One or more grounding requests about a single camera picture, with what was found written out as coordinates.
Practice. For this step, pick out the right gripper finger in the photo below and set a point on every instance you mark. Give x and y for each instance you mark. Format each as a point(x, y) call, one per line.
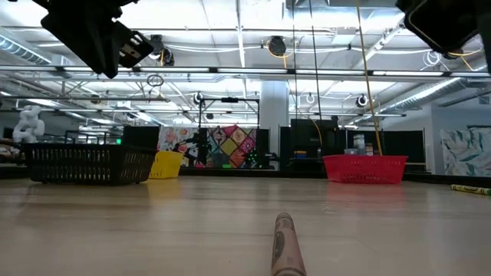
point(486, 38)

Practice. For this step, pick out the black plastic basket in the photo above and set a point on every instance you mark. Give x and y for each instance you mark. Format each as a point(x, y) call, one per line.
point(92, 165)

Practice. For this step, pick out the stacked storage containers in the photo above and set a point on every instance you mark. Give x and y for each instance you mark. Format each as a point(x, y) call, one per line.
point(360, 145)

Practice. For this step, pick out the brown crayon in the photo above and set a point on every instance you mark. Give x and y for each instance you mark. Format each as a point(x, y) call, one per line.
point(287, 249)

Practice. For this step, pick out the yellow-green crayon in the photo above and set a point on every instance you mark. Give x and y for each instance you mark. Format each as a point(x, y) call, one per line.
point(472, 190)

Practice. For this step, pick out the white building column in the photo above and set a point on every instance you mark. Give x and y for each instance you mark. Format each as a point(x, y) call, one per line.
point(274, 126)

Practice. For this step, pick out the yellow plastic basket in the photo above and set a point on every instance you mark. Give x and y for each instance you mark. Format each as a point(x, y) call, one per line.
point(167, 165)

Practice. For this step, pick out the black metal frame rig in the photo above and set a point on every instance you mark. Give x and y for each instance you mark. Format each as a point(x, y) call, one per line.
point(230, 99)

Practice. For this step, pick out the black cabinet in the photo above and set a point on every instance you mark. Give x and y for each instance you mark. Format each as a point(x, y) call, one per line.
point(303, 138)

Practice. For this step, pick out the red plastic basket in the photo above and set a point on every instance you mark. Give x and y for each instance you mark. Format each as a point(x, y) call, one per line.
point(364, 168)

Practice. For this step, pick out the black box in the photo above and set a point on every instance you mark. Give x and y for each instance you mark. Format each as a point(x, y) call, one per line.
point(140, 137)

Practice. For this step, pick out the black aluminium table frame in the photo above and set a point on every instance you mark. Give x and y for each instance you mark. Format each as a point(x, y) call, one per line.
point(230, 172)

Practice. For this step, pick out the black partition board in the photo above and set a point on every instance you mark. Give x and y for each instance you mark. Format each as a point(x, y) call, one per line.
point(403, 149)

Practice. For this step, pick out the colourful patchwork quilt panel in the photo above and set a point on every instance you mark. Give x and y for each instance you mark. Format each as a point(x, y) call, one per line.
point(230, 147)

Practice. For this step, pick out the white twisted sculpture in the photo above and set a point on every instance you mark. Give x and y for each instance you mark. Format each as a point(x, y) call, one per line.
point(28, 124)

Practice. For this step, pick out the floral pattern panel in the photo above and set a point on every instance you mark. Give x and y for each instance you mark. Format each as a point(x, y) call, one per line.
point(172, 140)

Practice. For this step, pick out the leaf pattern panel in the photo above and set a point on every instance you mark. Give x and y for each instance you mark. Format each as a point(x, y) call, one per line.
point(468, 153)

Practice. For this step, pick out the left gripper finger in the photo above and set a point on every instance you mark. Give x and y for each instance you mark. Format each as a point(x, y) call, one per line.
point(84, 42)
point(114, 57)

